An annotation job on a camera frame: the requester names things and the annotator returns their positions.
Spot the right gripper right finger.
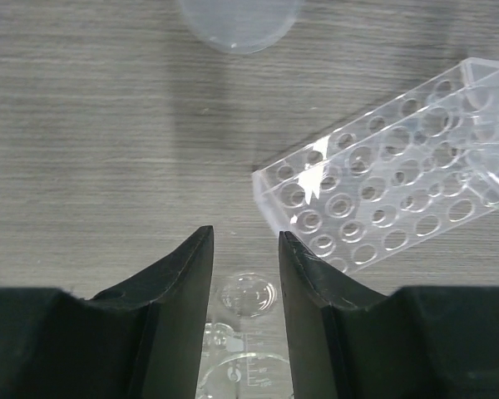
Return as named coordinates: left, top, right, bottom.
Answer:
left=279, top=231, right=499, bottom=398

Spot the clear test tube rack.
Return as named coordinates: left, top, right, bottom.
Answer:
left=253, top=57, right=499, bottom=273

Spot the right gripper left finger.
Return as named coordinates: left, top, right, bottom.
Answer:
left=0, top=225, right=214, bottom=398

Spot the clear plastic funnel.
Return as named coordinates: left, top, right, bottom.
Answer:
left=178, top=0, right=303, bottom=54

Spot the small glass beaker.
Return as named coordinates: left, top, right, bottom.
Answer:
left=195, top=323, right=294, bottom=399

